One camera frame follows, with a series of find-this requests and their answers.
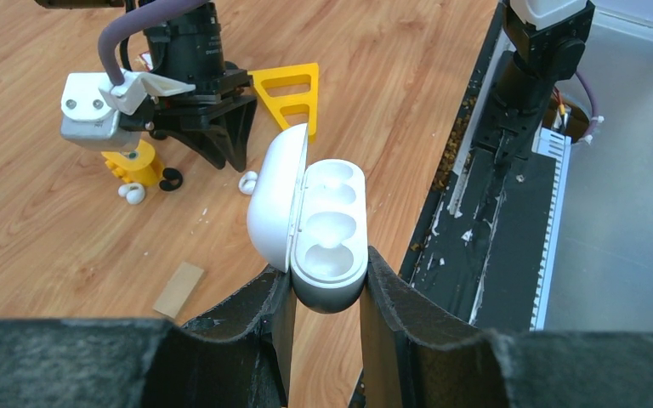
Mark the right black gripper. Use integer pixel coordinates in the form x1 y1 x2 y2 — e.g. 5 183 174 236
138 1 258 172

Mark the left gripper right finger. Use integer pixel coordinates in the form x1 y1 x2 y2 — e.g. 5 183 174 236
360 247 653 407

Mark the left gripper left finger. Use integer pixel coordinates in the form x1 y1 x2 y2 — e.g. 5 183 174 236
0 267 296 407

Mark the white earbud table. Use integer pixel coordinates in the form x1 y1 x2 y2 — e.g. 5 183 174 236
238 171 258 196

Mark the white earbud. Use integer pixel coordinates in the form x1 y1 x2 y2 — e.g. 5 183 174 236
117 183 145 205

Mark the white earbud charging case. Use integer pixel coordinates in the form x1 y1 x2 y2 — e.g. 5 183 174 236
247 123 368 314

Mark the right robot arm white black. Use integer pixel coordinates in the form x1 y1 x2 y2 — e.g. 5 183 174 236
98 1 595 172

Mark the black earbud lower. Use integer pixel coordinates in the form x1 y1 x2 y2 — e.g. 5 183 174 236
158 167 184 192

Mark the small wooden block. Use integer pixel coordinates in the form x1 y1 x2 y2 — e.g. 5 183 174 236
152 262 205 319

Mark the yellow traffic light block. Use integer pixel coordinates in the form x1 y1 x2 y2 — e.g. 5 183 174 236
101 139 165 187

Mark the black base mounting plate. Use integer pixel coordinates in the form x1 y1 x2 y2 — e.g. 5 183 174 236
400 4 554 332

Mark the yellow triangular toy frame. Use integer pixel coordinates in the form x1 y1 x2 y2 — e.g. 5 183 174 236
248 62 320 143

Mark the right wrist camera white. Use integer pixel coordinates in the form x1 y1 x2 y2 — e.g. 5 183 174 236
60 70 196 152

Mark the white slotted cable duct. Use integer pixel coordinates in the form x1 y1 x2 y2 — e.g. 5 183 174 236
530 128 571 331

